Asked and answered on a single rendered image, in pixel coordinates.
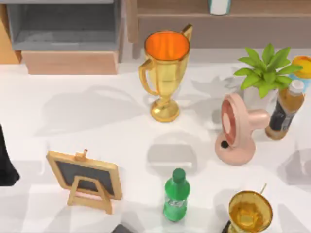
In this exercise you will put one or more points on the wooden open shelf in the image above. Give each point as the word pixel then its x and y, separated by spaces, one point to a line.
pixel 218 21

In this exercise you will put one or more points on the small gold trophy black base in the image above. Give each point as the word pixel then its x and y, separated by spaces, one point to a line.
pixel 250 213

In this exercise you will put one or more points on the brown tea bottle white cap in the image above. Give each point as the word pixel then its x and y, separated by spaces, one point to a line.
pixel 284 114

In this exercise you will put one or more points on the pale wooden drawer front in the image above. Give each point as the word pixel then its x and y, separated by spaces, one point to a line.
pixel 70 62

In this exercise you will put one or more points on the green plant in white pot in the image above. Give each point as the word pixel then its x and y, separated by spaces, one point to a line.
pixel 263 70

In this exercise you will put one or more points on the framed blackboard on easel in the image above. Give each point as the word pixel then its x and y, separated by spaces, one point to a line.
pixel 85 179

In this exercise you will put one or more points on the pink desk fan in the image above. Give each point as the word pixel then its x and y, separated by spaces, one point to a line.
pixel 233 136

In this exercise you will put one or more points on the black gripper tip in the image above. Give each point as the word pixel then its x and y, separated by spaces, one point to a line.
pixel 5 160

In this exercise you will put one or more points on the light blue cup orange lid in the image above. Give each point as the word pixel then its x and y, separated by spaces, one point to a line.
pixel 301 70

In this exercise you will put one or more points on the wooden cupboard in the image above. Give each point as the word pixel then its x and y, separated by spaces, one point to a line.
pixel 7 41

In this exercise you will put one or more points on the large gold trophy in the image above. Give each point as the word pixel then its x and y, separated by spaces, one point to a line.
pixel 164 72

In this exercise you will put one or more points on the green bottle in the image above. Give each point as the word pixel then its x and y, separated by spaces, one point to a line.
pixel 175 199

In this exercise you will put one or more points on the white and teal cup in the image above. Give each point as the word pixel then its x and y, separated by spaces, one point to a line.
pixel 219 6

